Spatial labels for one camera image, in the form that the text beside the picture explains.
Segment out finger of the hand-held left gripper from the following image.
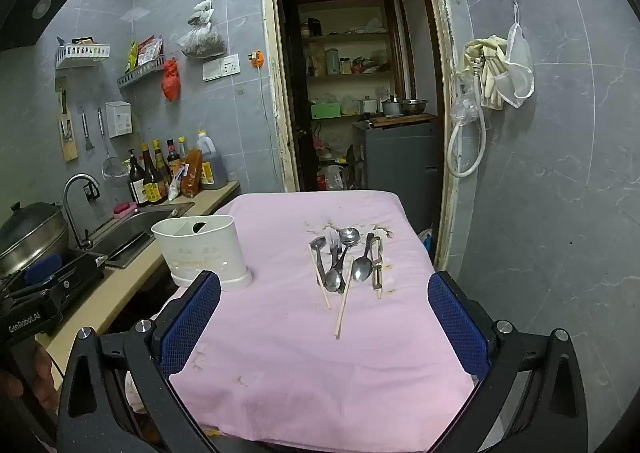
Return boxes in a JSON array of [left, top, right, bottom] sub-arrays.
[[5, 254, 66, 305]]

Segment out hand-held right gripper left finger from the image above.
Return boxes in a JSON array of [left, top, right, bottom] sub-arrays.
[[56, 269, 222, 453]]

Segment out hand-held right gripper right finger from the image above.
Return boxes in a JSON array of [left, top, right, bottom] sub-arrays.
[[426, 271, 590, 453]]

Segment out white plastic utensil holder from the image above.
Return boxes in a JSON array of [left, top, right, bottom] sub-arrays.
[[151, 214, 253, 292]]

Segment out person's left hand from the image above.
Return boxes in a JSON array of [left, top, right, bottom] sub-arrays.
[[0, 345, 63, 414]]

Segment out steel wok with lid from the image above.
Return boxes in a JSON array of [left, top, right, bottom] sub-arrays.
[[0, 202, 71, 279]]

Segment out beige kitchen counter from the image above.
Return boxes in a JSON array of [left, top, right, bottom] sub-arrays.
[[35, 180, 241, 384]]

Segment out steel sink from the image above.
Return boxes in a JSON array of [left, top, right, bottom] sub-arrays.
[[82, 202, 196, 269]]

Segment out metal faucet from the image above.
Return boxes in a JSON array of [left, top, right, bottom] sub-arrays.
[[62, 174, 101, 250]]

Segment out pink floral cloth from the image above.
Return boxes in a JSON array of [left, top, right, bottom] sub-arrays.
[[125, 189, 476, 440]]

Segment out metal strainer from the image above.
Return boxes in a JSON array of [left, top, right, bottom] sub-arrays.
[[96, 108, 126, 182]]

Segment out dark pump bottle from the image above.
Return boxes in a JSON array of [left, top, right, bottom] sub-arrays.
[[126, 149, 150, 206]]

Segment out white seasoning packet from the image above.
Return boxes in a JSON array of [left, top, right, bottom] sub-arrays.
[[167, 168, 188, 201]]

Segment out dark sauce bottle yellow label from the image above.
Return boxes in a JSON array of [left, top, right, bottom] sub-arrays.
[[140, 143, 163, 204]]

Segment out wooden knife board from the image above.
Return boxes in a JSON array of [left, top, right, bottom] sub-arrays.
[[54, 77, 79, 162]]

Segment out metal peeler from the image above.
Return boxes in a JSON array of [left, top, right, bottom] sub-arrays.
[[80, 107, 96, 152]]

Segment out large oil jug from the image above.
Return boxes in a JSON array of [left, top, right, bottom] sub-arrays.
[[195, 130, 229, 190]]

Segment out tall sauce bottle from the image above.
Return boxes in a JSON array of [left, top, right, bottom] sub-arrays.
[[152, 139, 172, 198]]

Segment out grey cabinet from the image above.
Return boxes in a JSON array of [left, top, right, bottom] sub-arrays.
[[352, 115, 445, 234]]

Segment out clear plastic jug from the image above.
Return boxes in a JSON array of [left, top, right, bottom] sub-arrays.
[[317, 165, 351, 191]]

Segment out wooden cutting board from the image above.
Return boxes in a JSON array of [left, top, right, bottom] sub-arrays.
[[369, 113, 438, 128]]

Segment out crumpled clear plastic bag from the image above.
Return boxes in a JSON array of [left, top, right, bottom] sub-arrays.
[[450, 83, 482, 130]]

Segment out red plastic bag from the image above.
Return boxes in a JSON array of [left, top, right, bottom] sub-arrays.
[[161, 58, 181, 102]]

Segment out red snack packet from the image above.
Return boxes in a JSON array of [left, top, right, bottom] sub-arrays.
[[137, 35, 164, 68]]

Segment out cream rubber gloves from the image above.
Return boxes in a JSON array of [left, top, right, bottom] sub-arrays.
[[459, 35, 516, 111]]

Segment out white mesh bag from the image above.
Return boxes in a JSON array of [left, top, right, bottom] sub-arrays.
[[502, 3, 535, 108]]

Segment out clear bag of dried goods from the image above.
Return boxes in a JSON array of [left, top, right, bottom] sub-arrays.
[[176, 25, 226, 58]]

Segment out small clear hanging bag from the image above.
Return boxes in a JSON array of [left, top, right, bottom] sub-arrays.
[[187, 0, 216, 27]]

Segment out white hose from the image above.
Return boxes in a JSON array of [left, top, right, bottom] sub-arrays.
[[446, 58, 488, 178]]

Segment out white wall box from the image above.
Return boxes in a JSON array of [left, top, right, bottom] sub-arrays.
[[105, 101, 133, 138]]

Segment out metal wall shelf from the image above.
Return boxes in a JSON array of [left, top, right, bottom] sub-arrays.
[[117, 57, 166, 90]]

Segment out white wall basket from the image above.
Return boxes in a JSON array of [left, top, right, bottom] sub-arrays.
[[54, 42, 111, 70]]

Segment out worn wooden door frame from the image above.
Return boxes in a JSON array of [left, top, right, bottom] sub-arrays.
[[257, 0, 458, 274]]

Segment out white wall socket panel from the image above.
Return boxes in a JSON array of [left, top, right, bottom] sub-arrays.
[[202, 54, 240, 82]]

